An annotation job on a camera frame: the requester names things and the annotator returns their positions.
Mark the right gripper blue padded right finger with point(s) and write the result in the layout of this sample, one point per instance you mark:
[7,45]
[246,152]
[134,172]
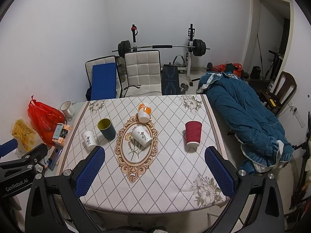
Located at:
[222,170]

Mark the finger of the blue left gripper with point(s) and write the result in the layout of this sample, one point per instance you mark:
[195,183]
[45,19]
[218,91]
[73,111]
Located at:
[7,147]

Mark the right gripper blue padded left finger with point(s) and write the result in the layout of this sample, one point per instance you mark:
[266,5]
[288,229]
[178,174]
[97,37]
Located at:
[86,170]

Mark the white paper cup with print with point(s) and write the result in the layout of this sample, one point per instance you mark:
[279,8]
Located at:
[141,134]

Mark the small white paper cup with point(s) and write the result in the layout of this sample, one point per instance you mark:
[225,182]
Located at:
[89,140]

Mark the red corrugated paper cup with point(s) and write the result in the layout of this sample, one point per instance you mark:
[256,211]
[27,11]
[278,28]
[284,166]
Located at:
[193,133]

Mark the dark green cup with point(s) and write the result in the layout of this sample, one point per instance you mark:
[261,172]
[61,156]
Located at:
[106,128]

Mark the orange and white paper cup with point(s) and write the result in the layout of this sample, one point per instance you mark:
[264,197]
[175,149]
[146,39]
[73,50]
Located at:
[144,113]

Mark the yellow snack bag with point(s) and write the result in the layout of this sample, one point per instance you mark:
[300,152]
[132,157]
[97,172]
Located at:
[24,133]

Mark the teal quilted blanket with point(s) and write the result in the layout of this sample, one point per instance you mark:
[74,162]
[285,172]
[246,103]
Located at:
[260,133]

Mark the red plastic bag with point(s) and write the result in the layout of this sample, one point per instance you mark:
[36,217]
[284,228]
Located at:
[44,119]

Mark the patterned floral tablecloth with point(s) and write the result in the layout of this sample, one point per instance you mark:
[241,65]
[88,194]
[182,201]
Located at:
[167,176]

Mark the red bag behind blanket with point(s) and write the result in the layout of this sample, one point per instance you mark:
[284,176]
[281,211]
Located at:
[234,68]

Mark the brown wooden chair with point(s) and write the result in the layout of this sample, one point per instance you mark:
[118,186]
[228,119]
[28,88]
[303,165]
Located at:
[282,93]

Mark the blue panel chair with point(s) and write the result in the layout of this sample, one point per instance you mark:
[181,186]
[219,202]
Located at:
[104,78]

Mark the dark blue patterned bag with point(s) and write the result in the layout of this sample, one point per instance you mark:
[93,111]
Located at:
[170,80]

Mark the white weight bench rack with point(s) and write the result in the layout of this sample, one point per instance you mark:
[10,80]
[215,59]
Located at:
[189,53]

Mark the white padded chair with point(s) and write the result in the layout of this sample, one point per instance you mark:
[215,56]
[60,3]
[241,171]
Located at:
[143,73]

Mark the barbell with black plates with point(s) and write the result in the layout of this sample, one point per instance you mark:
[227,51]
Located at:
[198,47]

